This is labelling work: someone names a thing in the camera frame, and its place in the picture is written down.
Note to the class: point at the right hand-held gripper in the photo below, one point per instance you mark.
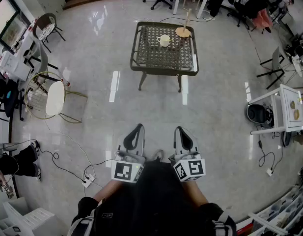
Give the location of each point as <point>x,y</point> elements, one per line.
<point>190,168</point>

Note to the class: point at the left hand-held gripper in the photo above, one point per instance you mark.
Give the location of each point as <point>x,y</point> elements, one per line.
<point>124,171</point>

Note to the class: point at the cream cup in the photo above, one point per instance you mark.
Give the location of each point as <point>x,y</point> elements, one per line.
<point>164,40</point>

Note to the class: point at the person's right forearm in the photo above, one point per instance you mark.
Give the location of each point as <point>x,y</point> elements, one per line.
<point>194,193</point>

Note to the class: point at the person's left forearm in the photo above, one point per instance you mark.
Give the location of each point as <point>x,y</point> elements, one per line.
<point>108,189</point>

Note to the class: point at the person's grey shoe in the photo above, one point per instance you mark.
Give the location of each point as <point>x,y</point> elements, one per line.
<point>158,155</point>

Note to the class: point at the person's black clothed body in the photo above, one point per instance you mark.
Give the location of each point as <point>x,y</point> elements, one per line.
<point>153,200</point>

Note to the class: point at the black round device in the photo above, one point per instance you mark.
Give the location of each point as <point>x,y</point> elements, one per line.
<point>255,113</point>

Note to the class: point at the dark metal lattice table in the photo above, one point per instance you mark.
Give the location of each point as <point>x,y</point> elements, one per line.
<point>151,55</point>

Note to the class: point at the wooden mug tree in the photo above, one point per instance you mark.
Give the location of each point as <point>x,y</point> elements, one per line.
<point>183,31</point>

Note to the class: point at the white side table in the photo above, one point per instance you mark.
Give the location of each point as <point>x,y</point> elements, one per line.
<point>288,107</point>

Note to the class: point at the grey chair black legs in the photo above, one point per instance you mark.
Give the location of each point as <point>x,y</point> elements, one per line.
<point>43,60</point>
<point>276,59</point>

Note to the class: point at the white rack with bins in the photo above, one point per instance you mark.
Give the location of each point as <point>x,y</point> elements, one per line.
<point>283,213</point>

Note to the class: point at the white shelf unit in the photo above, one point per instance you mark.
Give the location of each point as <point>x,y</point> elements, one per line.
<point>28,220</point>

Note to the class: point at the black swivel chair teal patch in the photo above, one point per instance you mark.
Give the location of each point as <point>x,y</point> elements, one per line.
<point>6,95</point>

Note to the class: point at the black chair patterned cushion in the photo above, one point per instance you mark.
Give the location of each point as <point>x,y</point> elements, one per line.
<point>46,29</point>

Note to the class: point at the white cluttered desk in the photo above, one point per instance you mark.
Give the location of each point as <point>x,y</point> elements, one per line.
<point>13,58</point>

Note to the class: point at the pink cloth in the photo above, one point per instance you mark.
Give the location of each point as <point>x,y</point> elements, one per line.
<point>263,18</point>

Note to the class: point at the dark framed window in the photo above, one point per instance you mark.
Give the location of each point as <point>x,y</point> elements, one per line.
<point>6,18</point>

